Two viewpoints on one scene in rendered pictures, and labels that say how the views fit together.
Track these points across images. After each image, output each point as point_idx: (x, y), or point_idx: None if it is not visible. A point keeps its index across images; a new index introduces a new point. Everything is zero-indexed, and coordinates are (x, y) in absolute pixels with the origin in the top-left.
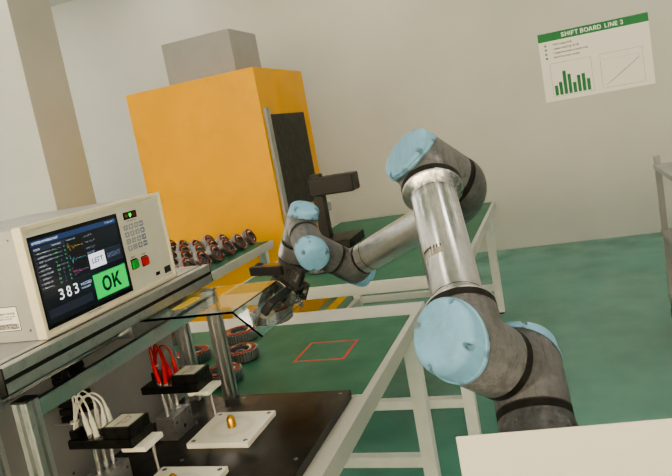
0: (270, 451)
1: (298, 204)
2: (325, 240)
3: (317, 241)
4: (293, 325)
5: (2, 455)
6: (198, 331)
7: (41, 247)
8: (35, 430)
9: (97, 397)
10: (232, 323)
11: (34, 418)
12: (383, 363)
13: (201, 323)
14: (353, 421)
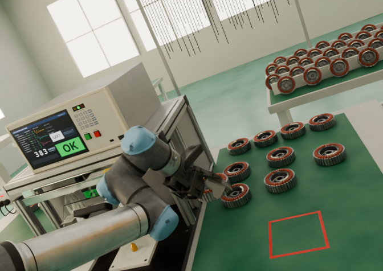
0: None
1: (128, 132)
2: (114, 184)
3: (100, 185)
4: (375, 171)
5: (44, 205)
6: (354, 122)
7: (19, 134)
8: (20, 211)
9: None
10: (379, 127)
11: (18, 207)
12: None
13: (377, 110)
14: None
